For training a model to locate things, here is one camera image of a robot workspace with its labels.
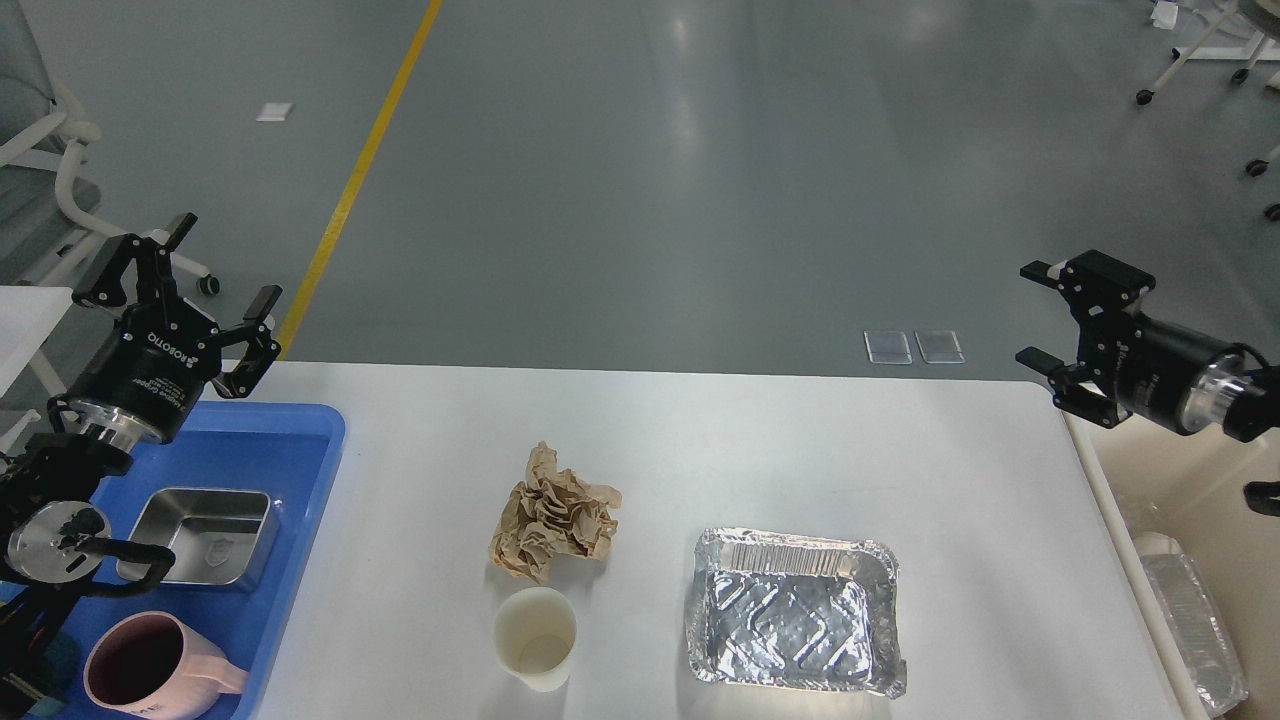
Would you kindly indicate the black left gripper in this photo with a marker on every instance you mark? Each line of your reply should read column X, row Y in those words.
column 140, row 375

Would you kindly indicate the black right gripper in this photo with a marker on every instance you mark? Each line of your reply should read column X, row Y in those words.
column 1177, row 378

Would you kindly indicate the stainless steel square container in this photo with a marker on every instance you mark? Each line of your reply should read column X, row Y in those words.
column 221, row 538

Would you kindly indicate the pink mug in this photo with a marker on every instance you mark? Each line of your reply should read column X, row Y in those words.
column 153, row 666

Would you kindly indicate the aluminium foil tray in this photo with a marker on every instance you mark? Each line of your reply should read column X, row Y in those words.
column 803, row 613

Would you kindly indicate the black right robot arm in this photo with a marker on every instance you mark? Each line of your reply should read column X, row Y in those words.
column 1251, row 416

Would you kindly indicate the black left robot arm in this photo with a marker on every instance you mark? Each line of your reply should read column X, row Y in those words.
column 57, row 546

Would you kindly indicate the right clear floor plate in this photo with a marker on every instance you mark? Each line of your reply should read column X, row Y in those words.
column 940, row 347

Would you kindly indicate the clear floor plate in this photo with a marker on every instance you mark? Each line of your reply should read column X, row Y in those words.
column 888, row 348
column 940, row 347

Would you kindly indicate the white side table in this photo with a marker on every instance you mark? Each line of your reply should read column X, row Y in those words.
column 29, row 314

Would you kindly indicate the white grey office chair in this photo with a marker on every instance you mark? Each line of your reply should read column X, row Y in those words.
column 48, row 211

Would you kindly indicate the blue plastic tray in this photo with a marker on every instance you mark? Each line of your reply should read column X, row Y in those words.
column 288, row 451

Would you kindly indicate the beige waste bin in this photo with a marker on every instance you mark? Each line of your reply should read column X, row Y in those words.
column 1191, row 489

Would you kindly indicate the left clear floor plate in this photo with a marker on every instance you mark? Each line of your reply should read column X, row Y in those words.
column 888, row 348

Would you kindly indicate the clear plastic container in bin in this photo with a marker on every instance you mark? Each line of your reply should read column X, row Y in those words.
column 1195, row 621

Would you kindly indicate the white rolling stand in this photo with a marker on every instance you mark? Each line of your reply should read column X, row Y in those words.
column 1186, row 127

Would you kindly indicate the crumpled brown paper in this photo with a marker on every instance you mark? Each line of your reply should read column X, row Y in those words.
column 552, row 512

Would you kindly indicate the white paper cup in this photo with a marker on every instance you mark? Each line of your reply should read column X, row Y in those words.
column 534, row 637

